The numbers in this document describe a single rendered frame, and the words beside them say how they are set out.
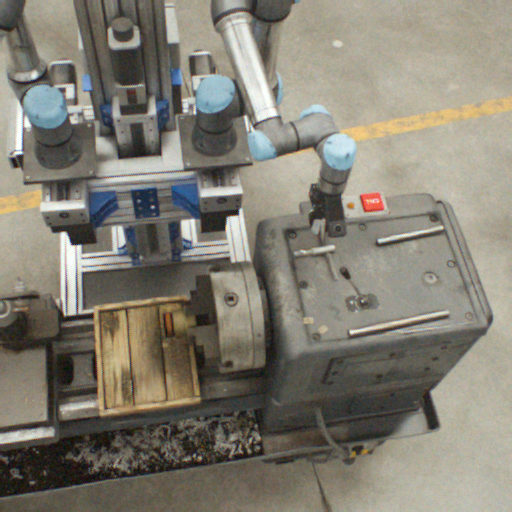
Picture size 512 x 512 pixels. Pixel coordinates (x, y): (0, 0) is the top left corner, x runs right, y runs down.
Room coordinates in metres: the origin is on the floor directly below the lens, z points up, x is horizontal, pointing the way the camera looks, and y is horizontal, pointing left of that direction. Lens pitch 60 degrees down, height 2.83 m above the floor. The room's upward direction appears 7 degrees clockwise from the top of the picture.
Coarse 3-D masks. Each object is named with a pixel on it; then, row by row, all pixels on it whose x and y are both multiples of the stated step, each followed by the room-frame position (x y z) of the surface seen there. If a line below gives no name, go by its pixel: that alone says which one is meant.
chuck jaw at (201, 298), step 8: (216, 272) 0.88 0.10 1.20; (200, 280) 0.86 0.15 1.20; (208, 280) 0.86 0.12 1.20; (200, 288) 0.84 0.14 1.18; (208, 288) 0.84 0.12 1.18; (192, 296) 0.82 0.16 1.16; (200, 296) 0.82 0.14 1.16; (208, 296) 0.83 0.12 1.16; (192, 304) 0.81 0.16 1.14; (200, 304) 0.81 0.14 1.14; (208, 304) 0.81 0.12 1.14; (192, 312) 0.79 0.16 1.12; (200, 312) 0.79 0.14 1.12; (208, 312) 0.80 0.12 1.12
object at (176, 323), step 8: (168, 312) 0.79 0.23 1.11; (176, 312) 0.79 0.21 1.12; (184, 312) 0.79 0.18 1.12; (168, 320) 0.76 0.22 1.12; (176, 320) 0.76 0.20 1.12; (184, 320) 0.76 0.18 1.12; (192, 320) 0.77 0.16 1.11; (168, 328) 0.74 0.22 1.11; (176, 328) 0.74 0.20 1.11; (184, 328) 0.74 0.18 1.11; (168, 336) 0.72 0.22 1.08; (176, 336) 0.73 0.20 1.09; (184, 336) 0.73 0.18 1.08
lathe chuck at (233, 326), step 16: (208, 272) 0.90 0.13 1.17; (224, 272) 0.88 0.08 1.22; (240, 272) 0.88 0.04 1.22; (224, 288) 0.82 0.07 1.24; (240, 288) 0.82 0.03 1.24; (224, 304) 0.77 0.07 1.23; (240, 304) 0.78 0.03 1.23; (224, 320) 0.73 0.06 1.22; (240, 320) 0.74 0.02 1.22; (224, 336) 0.70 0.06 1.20; (240, 336) 0.70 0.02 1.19; (224, 352) 0.67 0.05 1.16; (240, 352) 0.67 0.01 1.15; (224, 368) 0.65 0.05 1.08; (240, 368) 0.66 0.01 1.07
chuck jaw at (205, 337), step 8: (192, 328) 0.75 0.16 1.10; (200, 328) 0.75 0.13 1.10; (208, 328) 0.75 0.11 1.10; (192, 336) 0.72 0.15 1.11; (200, 336) 0.73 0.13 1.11; (208, 336) 0.73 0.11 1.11; (216, 336) 0.73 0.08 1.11; (200, 344) 0.70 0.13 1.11; (208, 344) 0.70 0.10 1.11; (216, 344) 0.71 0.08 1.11; (208, 352) 0.68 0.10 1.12; (216, 352) 0.68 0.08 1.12; (208, 360) 0.66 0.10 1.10; (216, 360) 0.66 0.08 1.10
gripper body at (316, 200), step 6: (312, 186) 1.05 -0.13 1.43; (318, 186) 1.01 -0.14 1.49; (312, 192) 1.03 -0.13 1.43; (318, 192) 1.03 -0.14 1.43; (324, 192) 0.99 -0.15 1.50; (342, 192) 1.00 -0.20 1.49; (312, 198) 1.04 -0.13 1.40; (318, 198) 1.01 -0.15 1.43; (312, 204) 1.02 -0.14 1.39; (318, 204) 0.99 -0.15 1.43; (318, 210) 0.98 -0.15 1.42; (318, 216) 0.98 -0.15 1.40; (324, 216) 0.99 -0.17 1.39
